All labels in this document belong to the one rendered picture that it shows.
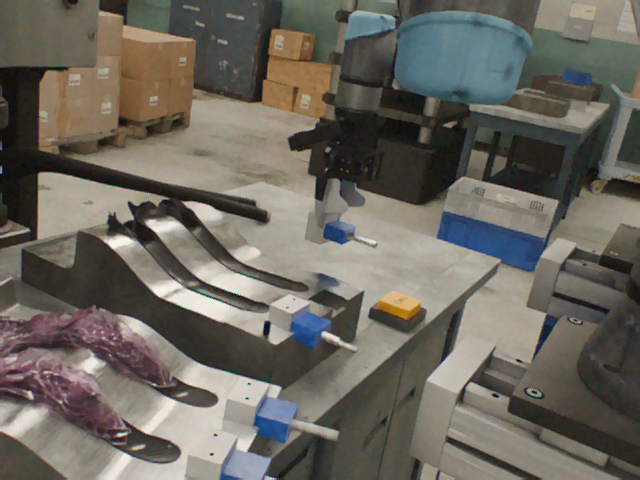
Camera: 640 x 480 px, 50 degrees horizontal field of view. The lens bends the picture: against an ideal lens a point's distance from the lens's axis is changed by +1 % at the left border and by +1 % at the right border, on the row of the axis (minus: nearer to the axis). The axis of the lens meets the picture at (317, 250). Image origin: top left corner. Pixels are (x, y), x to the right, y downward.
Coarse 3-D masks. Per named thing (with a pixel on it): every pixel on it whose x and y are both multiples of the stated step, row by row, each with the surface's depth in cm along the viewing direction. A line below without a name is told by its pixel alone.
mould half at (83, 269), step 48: (96, 240) 102; (192, 240) 113; (240, 240) 120; (48, 288) 111; (96, 288) 105; (144, 288) 100; (240, 288) 105; (336, 288) 110; (192, 336) 97; (240, 336) 92; (288, 336) 92; (336, 336) 107; (288, 384) 97
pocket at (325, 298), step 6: (318, 294) 107; (324, 294) 109; (330, 294) 108; (336, 294) 107; (312, 300) 106; (318, 300) 108; (324, 300) 109; (330, 300) 108; (336, 300) 108; (342, 300) 107; (324, 306) 109; (330, 306) 109; (336, 306) 108; (342, 306) 107; (336, 312) 105
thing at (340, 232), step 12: (312, 216) 122; (336, 216) 124; (312, 228) 123; (324, 228) 122; (336, 228) 121; (348, 228) 121; (312, 240) 123; (324, 240) 123; (336, 240) 121; (348, 240) 122; (360, 240) 120; (372, 240) 120
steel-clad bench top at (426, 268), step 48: (240, 192) 180; (288, 192) 187; (48, 240) 131; (288, 240) 152; (384, 240) 163; (432, 240) 169; (384, 288) 136; (432, 288) 140; (384, 336) 116; (336, 384) 100
